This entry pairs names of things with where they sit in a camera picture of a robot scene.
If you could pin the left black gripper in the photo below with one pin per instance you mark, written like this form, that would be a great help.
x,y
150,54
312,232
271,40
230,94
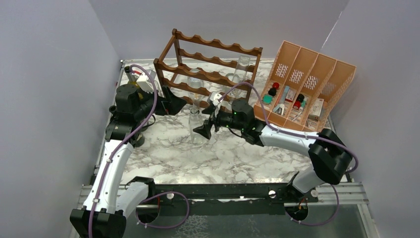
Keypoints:
x,y
171,104

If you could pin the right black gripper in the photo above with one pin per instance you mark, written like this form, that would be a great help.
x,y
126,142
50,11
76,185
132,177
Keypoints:
x,y
205,130

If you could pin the green wine bottle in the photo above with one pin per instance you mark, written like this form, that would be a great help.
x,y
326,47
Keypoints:
x,y
132,76
113,109

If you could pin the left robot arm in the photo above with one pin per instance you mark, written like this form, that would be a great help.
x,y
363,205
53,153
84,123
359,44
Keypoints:
x,y
104,213

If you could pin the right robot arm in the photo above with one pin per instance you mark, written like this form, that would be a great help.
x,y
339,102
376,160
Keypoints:
x,y
326,151

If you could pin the black cap bottle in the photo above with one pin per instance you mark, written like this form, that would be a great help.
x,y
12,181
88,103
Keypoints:
x,y
272,91

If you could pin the red cap bottle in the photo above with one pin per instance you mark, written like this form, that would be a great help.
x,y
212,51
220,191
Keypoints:
x,y
275,85

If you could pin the red bottle in organizer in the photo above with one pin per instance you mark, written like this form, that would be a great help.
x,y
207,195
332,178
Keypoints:
x,y
298,101

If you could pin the green round container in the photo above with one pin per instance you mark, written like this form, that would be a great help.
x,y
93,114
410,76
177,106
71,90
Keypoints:
x,y
267,99

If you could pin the red white box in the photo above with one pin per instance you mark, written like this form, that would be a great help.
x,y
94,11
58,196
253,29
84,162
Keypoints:
x,y
290,95

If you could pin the orange plastic organizer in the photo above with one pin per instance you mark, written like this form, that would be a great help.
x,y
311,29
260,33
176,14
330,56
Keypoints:
x,y
309,73

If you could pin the white box in organizer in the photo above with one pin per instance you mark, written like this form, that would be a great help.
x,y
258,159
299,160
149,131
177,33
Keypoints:
x,y
316,109

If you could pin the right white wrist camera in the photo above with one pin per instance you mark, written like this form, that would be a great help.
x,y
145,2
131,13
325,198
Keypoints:
x,y
215,99

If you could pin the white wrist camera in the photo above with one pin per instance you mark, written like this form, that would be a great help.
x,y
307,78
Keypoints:
x,y
215,99
145,84

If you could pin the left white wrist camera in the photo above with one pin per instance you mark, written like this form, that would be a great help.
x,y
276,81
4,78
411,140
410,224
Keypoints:
x,y
145,84

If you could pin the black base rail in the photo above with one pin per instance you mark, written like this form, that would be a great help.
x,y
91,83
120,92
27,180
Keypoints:
x,y
220,200

